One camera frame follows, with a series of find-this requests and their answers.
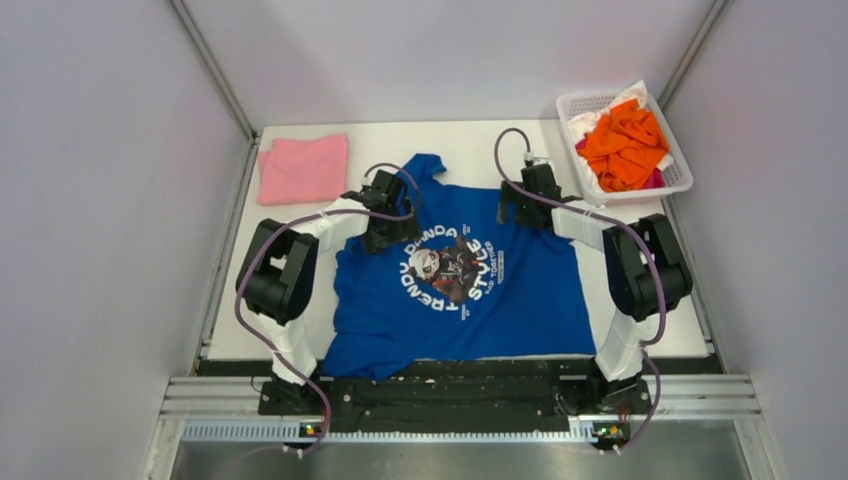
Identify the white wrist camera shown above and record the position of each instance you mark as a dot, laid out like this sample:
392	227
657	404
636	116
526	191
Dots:
366	179
530	159

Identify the metal corner post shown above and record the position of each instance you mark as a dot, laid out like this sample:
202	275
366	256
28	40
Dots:
211	67
717	10

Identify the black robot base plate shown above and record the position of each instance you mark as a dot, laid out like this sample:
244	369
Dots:
483	396

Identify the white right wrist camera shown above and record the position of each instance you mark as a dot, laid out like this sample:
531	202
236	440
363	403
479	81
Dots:
530	159

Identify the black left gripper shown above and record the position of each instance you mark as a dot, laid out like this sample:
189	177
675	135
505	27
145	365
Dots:
406	228

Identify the left metal corner post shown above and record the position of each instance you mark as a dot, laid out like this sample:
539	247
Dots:
211	67

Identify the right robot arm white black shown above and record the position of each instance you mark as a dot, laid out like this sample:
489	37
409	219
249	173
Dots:
647	275

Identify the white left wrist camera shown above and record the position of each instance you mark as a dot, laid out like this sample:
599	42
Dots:
366	179

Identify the blue panda print t-shirt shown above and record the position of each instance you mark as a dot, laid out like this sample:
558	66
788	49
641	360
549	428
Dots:
467	288

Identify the white plastic laundry basket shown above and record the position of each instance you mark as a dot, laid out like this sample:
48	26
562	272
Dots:
669	182

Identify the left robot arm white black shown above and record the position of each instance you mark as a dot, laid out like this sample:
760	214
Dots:
276	280

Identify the folded pink t-shirt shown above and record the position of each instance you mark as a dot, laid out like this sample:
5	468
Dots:
303	171

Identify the right metal corner post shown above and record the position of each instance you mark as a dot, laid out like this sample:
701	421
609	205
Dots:
717	10

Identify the orange t-shirt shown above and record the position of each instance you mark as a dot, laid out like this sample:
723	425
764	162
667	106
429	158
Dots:
627	124

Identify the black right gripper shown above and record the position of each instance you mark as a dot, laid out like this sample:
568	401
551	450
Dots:
508	197

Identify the white t-shirt in basket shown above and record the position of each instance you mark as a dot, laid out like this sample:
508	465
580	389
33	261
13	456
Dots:
623	140

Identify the magenta garment in basket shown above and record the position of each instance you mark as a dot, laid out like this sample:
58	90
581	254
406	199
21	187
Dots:
656	179

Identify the aluminium frame rail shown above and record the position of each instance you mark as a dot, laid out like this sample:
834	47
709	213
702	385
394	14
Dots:
227	409

